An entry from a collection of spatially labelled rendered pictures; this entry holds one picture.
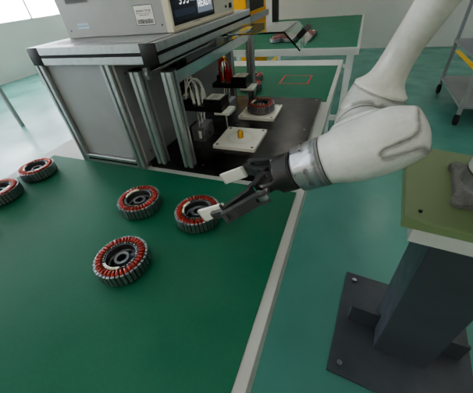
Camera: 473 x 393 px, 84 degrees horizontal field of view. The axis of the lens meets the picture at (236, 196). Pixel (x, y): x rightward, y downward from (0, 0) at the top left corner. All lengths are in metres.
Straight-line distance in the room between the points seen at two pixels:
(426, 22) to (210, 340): 0.60
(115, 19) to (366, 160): 0.78
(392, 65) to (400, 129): 0.17
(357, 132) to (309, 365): 1.01
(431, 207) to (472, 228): 0.08
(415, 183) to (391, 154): 0.34
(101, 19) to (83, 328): 0.80
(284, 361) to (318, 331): 0.20
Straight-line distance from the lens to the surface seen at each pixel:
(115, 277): 0.59
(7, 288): 0.76
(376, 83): 0.58
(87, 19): 1.03
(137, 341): 0.54
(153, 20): 0.87
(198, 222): 0.62
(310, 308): 1.38
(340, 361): 1.28
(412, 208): 0.71
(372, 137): 0.44
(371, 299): 1.45
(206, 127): 0.97
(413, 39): 0.56
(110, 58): 0.81
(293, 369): 1.27
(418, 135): 0.46
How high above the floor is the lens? 1.21
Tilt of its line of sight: 39 degrees down
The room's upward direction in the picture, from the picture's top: 7 degrees counter-clockwise
